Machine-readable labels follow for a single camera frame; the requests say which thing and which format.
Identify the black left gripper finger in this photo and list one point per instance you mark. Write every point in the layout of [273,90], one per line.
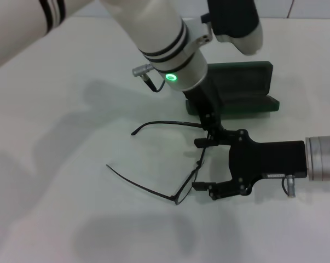
[214,132]

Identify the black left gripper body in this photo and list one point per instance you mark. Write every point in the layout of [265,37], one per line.
[205,107]

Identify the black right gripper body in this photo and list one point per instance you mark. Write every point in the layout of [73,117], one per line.
[268,160]

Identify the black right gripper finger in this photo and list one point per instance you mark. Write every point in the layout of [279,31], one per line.
[201,186]
[201,142]

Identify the black thin-frame glasses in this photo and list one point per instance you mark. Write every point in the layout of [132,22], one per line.
[187,186]

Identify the green glasses case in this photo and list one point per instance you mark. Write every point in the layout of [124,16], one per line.
[241,82]

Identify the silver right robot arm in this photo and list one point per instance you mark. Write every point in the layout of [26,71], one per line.
[323,159]

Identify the white and silver left robot arm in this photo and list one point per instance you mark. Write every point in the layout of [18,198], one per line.
[164,35]

